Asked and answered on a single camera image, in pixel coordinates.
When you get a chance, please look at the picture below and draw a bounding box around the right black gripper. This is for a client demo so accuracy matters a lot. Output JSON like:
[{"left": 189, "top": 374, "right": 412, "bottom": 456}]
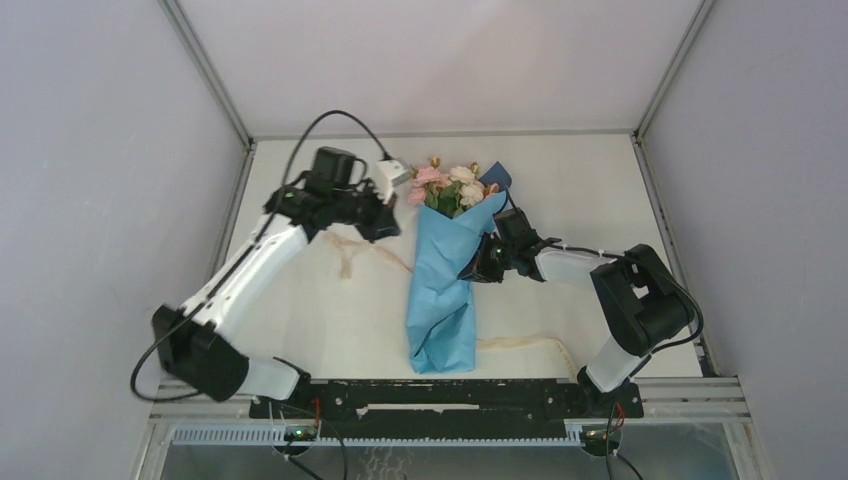
[{"left": 458, "top": 231, "right": 517, "bottom": 283}]

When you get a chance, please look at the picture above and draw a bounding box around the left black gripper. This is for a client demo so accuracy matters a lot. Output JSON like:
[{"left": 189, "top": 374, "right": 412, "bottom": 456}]
[{"left": 333, "top": 178, "right": 401, "bottom": 244}]

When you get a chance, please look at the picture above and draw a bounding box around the cream white fake rose stem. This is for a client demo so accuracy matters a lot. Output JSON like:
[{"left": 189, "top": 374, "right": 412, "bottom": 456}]
[{"left": 449, "top": 164, "right": 485, "bottom": 210}]

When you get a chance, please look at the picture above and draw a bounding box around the cream lace ribbon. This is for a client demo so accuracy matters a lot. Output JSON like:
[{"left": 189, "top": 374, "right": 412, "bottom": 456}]
[{"left": 323, "top": 229, "right": 579, "bottom": 384}]

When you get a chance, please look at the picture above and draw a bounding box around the blue wrapping paper sheet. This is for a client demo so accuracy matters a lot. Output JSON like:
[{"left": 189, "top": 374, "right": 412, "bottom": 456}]
[{"left": 406, "top": 162, "right": 512, "bottom": 375}]

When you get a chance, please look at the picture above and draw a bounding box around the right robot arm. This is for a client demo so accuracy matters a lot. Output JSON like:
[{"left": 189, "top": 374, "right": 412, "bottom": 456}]
[{"left": 458, "top": 208, "right": 704, "bottom": 416}]

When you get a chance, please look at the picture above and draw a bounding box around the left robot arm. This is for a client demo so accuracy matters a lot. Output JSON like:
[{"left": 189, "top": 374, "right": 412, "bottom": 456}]
[{"left": 151, "top": 147, "right": 410, "bottom": 417}]

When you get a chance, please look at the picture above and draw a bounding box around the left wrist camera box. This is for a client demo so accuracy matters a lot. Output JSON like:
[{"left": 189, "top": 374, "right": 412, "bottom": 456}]
[{"left": 371, "top": 158, "right": 411, "bottom": 204}]

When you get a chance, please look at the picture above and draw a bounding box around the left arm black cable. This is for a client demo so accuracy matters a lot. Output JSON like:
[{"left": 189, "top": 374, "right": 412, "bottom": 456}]
[{"left": 129, "top": 109, "right": 396, "bottom": 404}]

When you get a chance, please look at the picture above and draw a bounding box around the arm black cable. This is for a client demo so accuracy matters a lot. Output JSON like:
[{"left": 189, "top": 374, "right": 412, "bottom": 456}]
[
  {"left": 129, "top": 109, "right": 396, "bottom": 404},
  {"left": 503, "top": 189, "right": 705, "bottom": 480}
]

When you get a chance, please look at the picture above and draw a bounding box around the aluminium front frame rail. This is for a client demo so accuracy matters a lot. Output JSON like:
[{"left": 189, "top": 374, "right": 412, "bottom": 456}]
[{"left": 148, "top": 378, "right": 753, "bottom": 425}]

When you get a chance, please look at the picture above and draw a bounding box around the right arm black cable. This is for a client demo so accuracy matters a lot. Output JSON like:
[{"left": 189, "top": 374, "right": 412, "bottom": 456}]
[{"left": 503, "top": 189, "right": 705, "bottom": 480}]

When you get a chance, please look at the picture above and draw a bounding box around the white slotted cable duct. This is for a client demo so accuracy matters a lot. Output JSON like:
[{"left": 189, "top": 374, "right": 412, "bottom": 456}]
[{"left": 171, "top": 425, "right": 585, "bottom": 447}]

